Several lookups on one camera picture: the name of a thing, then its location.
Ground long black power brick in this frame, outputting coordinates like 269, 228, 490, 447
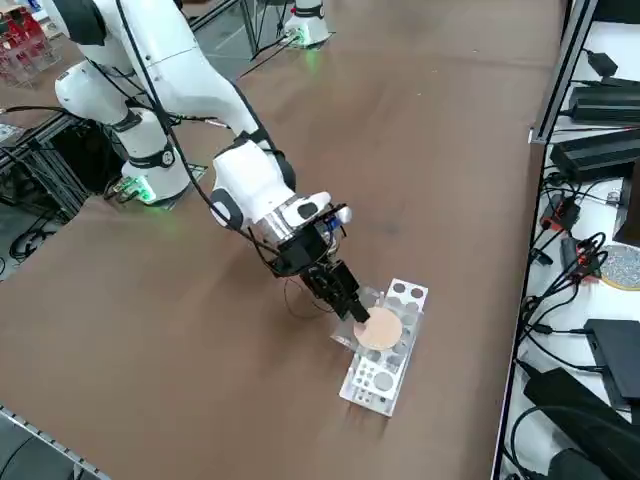
568, 84, 640, 125
549, 128, 640, 182

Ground flat black box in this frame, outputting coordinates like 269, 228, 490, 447
583, 318, 640, 409

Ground black aluminium frame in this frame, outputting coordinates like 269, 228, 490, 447
0, 107, 126, 224

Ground large black adapter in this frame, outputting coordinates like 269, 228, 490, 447
522, 367, 640, 480

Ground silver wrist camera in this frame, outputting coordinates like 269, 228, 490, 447
323, 202, 354, 236

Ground silver aluminium post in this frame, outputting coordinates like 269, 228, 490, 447
528, 0, 601, 146

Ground clear acrylic shelf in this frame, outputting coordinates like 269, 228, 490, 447
0, 9, 64, 90

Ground black cable coil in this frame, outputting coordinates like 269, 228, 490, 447
7, 219, 59, 264

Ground dark box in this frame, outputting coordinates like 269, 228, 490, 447
613, 159, 640, 246

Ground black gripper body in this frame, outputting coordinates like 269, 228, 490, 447
272, 223, 347, 279

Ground black stand legs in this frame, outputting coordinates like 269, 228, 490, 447
189, 0, 297, 79

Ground small black power adapter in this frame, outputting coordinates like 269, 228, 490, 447
585, 49, 620, 77

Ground white test tube rack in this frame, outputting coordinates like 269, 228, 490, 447
338, 277, 431, 417

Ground round glitter coaster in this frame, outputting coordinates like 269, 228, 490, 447
598, 243, 640, 292

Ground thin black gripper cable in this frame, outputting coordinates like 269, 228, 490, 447
282, 276, 329, 320

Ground grey metal rail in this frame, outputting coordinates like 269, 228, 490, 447
0, 403, 109, 480

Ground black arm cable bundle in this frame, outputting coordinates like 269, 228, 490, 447
82, 0, 281, 269

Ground red and black connector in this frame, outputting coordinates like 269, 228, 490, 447
542, 195, 581, 232

